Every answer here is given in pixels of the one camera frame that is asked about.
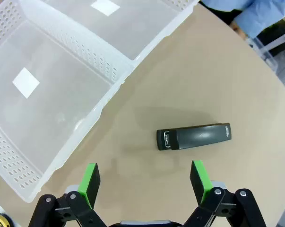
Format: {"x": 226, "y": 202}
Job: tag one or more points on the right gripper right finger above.
{"x": 201, "y": 184}

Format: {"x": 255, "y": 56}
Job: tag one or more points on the black stapler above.
{"x": 199, "y": 136}

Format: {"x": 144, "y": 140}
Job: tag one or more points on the person in blue shirt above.
{"x": 262, "y": 14}

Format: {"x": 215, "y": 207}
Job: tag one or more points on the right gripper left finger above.
{"x": 88, "y": 186}

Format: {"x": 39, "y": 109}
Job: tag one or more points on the white paper label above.
{"x": 105, "y": 7}
{"x": 26, "y": 82}

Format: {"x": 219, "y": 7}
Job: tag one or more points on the white perforated plastic basket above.
{"x": 137, "y": 33}
{"x": 50, "y": 111}

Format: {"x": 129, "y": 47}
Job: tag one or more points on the clear plastic storage box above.
{"x": 272, "y": 46}

